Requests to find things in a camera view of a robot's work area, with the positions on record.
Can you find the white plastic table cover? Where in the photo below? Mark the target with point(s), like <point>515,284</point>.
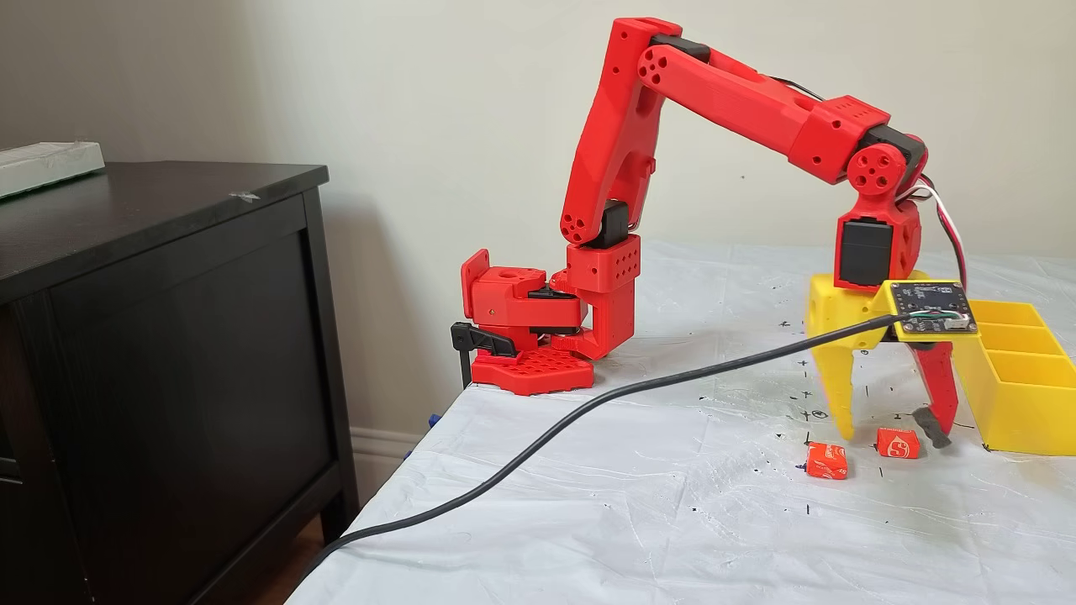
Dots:
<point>630,521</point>

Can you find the camera board in yellow mount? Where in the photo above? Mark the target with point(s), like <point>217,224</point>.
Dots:
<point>933,307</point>

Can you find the red candy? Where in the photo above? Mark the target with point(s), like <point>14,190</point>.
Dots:
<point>826,461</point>
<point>898,443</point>

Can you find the black table clamp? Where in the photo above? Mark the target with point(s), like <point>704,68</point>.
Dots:
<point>479,338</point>

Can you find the black wooden cabinet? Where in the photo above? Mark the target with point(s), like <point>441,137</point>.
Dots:
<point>168,378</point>

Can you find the yellow three-compartment box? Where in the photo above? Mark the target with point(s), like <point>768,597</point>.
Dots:
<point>1025,412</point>

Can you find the white foam tray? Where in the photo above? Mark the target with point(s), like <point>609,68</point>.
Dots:
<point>46,166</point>

